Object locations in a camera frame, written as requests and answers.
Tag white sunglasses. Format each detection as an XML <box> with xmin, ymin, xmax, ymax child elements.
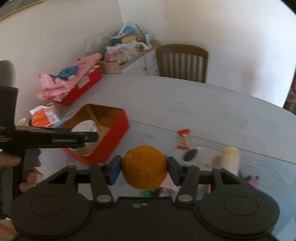
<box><xmin>182</xmin><ymin>149</ymin><xmax>200</xmax><ymax>164</ymax></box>

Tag red open tin box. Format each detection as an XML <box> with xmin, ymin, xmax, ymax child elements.
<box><xmin>63</xmin><ymin>103</ymin><xmax>130</xmax><ymax>166</ymax></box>

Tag pink plastic bag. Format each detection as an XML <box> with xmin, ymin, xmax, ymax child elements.
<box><xmin>36</xmin><ymin>53</ymin><xmax>102</xmax><ymax>106</ymax></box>

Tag red flat box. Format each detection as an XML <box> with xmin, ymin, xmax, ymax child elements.
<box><xmin>52</xmin><ymin>65</ymin><xmax>102</xmax><ymax>106</ymax></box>

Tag yellow blue container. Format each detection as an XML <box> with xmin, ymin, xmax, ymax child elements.
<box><xmin>111</xmin><ymin>27</ymin><xmax>137</xmax><ymax>45</ymax></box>

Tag person's left hand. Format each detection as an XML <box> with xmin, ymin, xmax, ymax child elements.
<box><xmin>0</xmin><ymin>151</ymin><xmax>42</xmax><ymax>193</ymax></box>

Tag white yellow bottle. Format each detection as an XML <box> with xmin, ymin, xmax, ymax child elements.
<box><xmin>218</xmin><ymin>147</ymin><xmax>240</xmax><ymax>176</ymax></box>

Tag red candy wrapper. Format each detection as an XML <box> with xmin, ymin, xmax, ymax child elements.
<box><xmin>177</xmin><ymin>128</ymin><xmax>191</xmax><ymax>150</ymax></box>

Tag wooden chair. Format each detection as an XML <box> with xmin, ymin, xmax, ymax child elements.
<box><xmin>156</xmin><ymin>44</ymin><xmax>209</xmax><ymax>83</ymax></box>

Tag orange fruit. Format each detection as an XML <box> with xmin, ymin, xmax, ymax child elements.
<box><xmin>121</xmin><ymin>146</ymin><xmax>168</xmax><ymax>190</ymax></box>

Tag blue cloth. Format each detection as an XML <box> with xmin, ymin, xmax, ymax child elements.
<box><xmin>57</xmin><ymin>66</ymin><xmax>79</xmax><ymax>80</ymax></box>

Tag glass bowl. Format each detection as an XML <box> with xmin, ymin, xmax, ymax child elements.
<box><xmin>84</xmin><ymin>32</ymin><xmax>110</xmax><ymax>56</ymax></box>

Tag wooden tray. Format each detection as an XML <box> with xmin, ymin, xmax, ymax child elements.
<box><xmin>97</xmin><ymin>61</ymin><xmax>122</xmax><ymax>74</ymax></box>

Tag round silver lid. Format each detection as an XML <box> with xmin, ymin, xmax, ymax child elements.
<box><xmin>70</xmin><ymin>120</ymin><xmax>99</xmax><ymax>156</ymax></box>

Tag clear plastic bag of items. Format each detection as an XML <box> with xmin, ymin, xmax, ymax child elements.
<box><xmin>104</xmin><ymin>40</ymin><xmax>150</xmax><ymax>65</ymax></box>

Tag white sideboard cabinet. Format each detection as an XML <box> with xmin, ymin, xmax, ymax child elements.
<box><xmin>120</xmin><ymin>46</ymin><xmax>159</xmax><ymax>76</ymax></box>

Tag orange white packet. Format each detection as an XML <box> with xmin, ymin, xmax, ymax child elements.
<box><xmin>30</xmin><ymin>104</ymin><xmax>60</xmax><ymax>128</ymax></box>

